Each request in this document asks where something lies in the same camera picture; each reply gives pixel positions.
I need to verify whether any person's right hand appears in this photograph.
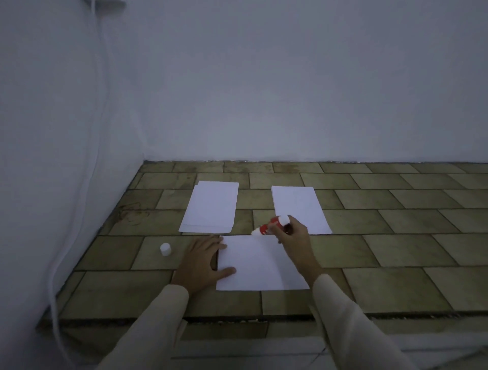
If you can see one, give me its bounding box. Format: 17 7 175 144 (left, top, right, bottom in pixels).
266 219 325 289

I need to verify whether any person's left hand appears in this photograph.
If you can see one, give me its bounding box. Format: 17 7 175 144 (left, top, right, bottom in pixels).
170 235 237 296

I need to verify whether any red and white glue stick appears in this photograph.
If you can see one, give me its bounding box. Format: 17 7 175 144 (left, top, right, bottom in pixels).
251 214 291 237

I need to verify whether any single white paper sheet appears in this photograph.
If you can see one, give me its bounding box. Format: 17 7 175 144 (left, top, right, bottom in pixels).
216 234 310 292

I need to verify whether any stack of white papers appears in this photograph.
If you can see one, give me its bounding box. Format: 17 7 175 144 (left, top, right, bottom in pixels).
271 186 333 235
178 180 240 235

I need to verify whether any person's right forearm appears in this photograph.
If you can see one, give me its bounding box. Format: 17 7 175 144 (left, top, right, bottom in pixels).
309 273 418 370

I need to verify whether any person's left forearm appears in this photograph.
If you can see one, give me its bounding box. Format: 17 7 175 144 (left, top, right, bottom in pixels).
97 284 190 370

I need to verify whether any white power cable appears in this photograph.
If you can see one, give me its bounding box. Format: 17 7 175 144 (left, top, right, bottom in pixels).
46 0 109 370

